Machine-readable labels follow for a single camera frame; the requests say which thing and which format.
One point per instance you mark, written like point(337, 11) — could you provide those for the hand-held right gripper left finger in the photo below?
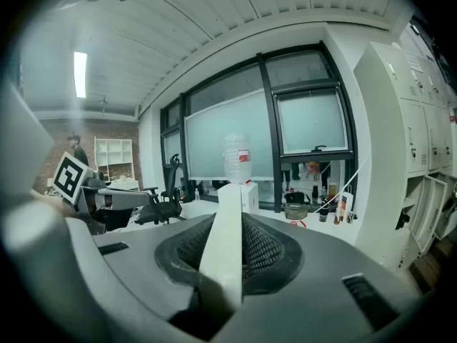
point(135, 273)

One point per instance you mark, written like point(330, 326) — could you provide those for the black office chair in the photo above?
point(168, 206)

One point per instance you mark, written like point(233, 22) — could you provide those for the white metal locker cabinet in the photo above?
point(385, 120)

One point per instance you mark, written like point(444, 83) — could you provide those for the black thermos bottle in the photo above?
point(323, 213)

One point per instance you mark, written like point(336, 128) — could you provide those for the white cubby shelf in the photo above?
point(114, 155)

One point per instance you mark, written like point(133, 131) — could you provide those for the ceiling light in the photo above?
point(80, 75)

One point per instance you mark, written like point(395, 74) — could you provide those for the olive green bag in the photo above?
point(296, 209)

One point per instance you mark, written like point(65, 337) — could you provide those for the white water dispenser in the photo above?
point(250, 197)

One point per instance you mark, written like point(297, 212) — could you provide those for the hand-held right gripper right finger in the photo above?
point(314, 298)

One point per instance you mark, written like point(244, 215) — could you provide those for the colourful snack packet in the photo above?
point(345, 202)

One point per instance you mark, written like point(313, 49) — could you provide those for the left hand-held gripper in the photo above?
point(73, 177)

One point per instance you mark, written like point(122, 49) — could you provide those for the small clear water bottle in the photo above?
point(196, 194)

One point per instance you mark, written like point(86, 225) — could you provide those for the black-framed window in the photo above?
point(210, 138)

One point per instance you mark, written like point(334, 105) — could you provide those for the clear plastic bag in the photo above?
point(235, 159)

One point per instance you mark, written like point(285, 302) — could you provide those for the black oval pad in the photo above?
point(225, 245)

